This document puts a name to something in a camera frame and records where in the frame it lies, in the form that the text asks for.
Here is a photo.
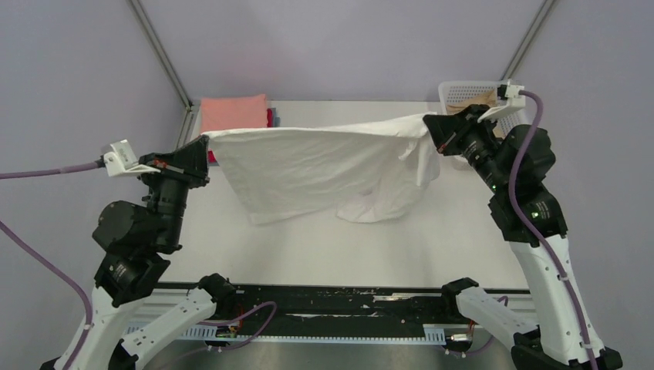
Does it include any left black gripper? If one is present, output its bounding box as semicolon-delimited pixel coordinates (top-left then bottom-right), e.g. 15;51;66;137
140;133;214;246

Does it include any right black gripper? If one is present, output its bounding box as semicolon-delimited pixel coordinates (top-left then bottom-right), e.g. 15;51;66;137
423;103;507;193

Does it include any white t-shirt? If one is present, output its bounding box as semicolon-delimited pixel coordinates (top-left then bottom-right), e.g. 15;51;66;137
207;114;440;224

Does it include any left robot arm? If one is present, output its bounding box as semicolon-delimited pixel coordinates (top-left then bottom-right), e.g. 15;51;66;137
43;135;236;369

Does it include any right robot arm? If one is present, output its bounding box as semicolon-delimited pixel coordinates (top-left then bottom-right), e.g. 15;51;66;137
423;105;623;369

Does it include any folded red t-shirt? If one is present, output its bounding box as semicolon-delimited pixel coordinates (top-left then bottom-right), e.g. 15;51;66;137
207;108;280;166

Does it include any white plastic laundry basket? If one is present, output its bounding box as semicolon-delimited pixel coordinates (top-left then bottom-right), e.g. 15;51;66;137
438;80;529;149

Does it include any beige t-shirt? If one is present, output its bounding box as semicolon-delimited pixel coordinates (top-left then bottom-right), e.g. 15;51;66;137
445;88;497;115

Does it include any folded salmon pink t-shirt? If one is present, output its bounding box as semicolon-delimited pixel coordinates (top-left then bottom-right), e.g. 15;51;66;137
200;94;268;133

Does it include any folded teal t-shirt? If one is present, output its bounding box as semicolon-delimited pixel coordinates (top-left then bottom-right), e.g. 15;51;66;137
268;108;281;127

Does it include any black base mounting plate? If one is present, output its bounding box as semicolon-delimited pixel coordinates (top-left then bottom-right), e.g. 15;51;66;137
137;283;532;339

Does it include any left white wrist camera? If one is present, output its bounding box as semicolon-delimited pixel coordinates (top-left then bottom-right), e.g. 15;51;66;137
102;140;160;177

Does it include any right aluminium frame post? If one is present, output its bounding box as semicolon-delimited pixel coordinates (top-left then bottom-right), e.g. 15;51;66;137
500;0;559;80

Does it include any aluminium frame post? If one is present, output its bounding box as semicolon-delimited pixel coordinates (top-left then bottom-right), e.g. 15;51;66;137
500;0;559;80
126;0;192;110

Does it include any left aluminium frame post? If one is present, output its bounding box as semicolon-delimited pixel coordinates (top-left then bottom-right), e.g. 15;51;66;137
126;0;192;110

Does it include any white slotted cable duct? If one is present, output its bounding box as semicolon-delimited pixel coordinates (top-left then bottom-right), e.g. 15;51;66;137
175;325;447;346

